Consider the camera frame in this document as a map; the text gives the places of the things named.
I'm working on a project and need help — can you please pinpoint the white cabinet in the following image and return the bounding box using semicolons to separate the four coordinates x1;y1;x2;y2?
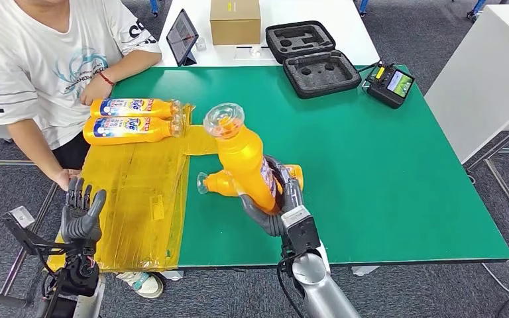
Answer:
424;5;509;164

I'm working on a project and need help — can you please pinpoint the white flat card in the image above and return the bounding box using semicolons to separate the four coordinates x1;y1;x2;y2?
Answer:
233;46;275;62

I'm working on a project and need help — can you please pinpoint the person's right hand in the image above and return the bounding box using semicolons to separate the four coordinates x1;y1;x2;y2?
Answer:
56;168;82;191

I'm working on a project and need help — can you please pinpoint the white floor cable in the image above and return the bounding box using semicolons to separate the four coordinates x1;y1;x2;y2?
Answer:
482;263;509;303

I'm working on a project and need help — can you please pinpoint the white and teal shoe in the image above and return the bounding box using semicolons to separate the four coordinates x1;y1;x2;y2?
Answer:
116;272;164;299

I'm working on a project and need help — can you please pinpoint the person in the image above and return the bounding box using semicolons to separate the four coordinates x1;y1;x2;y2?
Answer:
0;0;163;191

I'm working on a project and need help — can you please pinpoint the black tablet on stand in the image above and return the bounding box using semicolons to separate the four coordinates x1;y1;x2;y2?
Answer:
166;9;199;68

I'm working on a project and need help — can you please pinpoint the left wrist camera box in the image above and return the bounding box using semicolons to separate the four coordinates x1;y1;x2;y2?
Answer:
1;206;80;260

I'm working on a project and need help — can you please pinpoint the black foam-lined open case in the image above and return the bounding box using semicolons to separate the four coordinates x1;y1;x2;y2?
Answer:
264;21;362;99

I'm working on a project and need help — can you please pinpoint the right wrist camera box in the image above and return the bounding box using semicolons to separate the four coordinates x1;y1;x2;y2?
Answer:
280;205;322;260

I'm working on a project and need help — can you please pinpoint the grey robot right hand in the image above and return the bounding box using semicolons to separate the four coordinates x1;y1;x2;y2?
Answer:
237;154;304;238

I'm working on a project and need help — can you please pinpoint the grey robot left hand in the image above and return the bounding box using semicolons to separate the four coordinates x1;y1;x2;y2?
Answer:
60;176;107;244

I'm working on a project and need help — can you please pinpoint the person's left hand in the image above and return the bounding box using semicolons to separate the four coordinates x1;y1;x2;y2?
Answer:
80;74;114;106

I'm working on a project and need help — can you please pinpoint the black controller cable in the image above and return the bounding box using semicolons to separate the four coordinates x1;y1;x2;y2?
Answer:
356;61;382;76

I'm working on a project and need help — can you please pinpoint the orange detergent bottle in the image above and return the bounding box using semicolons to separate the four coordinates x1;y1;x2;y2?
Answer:
82;115;184;146
196;164;304;197
202;103;284;216
89;97;183;119

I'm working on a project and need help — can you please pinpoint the yellow taped cardboard sheet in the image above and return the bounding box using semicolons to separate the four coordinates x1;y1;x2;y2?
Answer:
47;103;227;273

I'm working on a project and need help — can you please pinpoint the brown cardboard box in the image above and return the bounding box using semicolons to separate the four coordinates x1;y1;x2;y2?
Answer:
209;0;262;46

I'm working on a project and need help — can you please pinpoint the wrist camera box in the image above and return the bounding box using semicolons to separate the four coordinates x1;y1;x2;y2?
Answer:
280;205;322;260
1;206;80;260

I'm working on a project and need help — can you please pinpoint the black remote controller with screen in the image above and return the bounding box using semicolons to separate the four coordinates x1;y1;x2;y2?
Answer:
365;62;416;110

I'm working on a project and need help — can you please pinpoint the white table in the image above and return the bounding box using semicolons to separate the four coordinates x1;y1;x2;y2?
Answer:
155;0;380;68

